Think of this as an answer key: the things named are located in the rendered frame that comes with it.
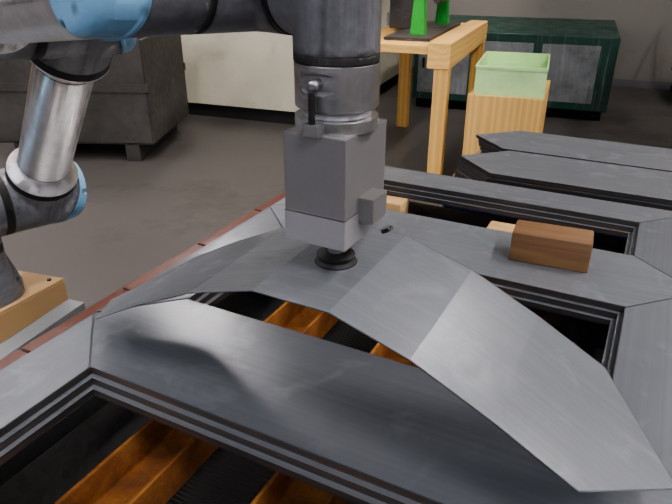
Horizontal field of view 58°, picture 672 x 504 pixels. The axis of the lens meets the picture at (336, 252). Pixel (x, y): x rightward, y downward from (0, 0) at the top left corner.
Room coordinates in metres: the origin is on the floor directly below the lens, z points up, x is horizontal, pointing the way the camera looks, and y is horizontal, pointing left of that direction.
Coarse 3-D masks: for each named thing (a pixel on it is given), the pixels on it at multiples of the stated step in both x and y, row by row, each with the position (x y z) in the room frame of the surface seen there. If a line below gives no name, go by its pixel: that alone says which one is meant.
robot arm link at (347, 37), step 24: (288, 0) 0.53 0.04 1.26; (312, 0) 0.51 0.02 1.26; (336, 0) 0.50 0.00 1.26; (360, 0) 0.51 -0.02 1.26; (288, 24) 0.54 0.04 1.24; (312, 24) 0.51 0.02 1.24; (336, 24) 0.50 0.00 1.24; (360, 24) 0.51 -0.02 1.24; (312, 48) 0.51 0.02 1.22; (336, 48) 0.50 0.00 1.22; (360, 48) 0.51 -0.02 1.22
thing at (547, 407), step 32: (544, 320) 0.53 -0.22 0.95; (544, 352) 0.48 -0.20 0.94; (576, 352) 0.50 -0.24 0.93; (512, 384) 0.42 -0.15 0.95; (544, 384) 0.44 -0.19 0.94; (576, 384) 0.46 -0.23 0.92; (512, 416) 0.39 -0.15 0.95; (544, 416) 0.40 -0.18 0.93; (576, 416) 0.42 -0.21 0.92; (544, 448) 0.37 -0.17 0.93; (576, 448) 0.38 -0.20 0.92; (576, 480) 0.35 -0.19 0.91
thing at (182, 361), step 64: (448, 192) 1.20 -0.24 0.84; (128, 320) 0.70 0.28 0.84; (192, 320) 0.70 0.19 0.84; (256, 320) 0.70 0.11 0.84; (128, 384) 0.57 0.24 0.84; (192, 384) 0.56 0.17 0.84; (256, 384) 0.56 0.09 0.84; (320, 384) 0.56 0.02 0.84; (384, 384) 0.56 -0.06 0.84; (0, 448) 0.47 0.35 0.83; (256, 448) 0.47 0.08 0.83; (320, 448) 0.46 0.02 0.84; (384, 448) 0.46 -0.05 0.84; (448, 448) 0.46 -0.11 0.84; (512, 448) 0.46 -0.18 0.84
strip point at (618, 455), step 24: (600, 384) 0.47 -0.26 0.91; (600, 408) 0.44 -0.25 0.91; (624, 408) 0.45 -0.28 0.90; (600, 432) 0.41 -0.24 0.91; (624, 432) 0.42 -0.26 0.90; (600, 456) 0.38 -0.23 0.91; (624, 456) 0.40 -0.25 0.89; (648, 456) 0.41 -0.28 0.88; (600, 480) 0.36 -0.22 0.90; (624, 480) 0.37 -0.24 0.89; (648, 480) 0.38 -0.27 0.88
